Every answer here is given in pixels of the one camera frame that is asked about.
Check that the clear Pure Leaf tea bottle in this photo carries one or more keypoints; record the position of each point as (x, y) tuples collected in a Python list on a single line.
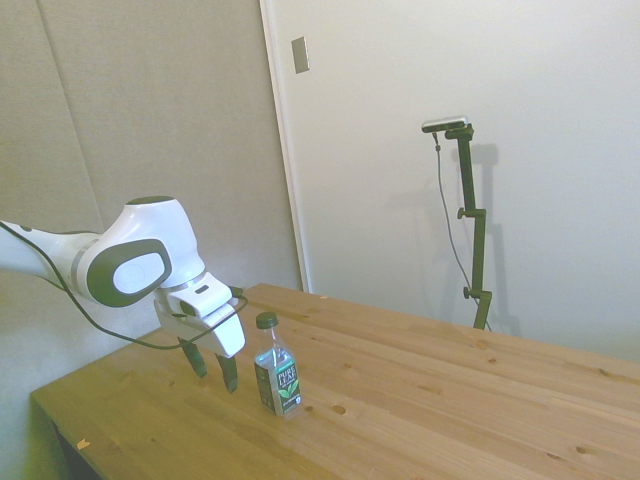
[(278, 370)]

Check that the white door frame trim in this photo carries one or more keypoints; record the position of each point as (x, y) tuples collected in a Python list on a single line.
[(285, 150)]

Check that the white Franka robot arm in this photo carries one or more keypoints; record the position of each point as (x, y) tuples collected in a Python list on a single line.
[(140, 240)]

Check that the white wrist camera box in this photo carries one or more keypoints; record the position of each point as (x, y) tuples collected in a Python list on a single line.
[(200, 297)]

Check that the grey wall switch plate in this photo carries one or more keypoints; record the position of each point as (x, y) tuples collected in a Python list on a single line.
[(300, 55)]

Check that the silver exterior camera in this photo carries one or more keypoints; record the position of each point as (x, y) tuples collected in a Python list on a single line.
[(445, 123)]

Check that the dark green camera stand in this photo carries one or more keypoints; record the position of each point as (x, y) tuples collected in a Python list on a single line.
[(474, 225)]

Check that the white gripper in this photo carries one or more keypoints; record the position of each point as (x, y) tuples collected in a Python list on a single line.
[(225, 334)]

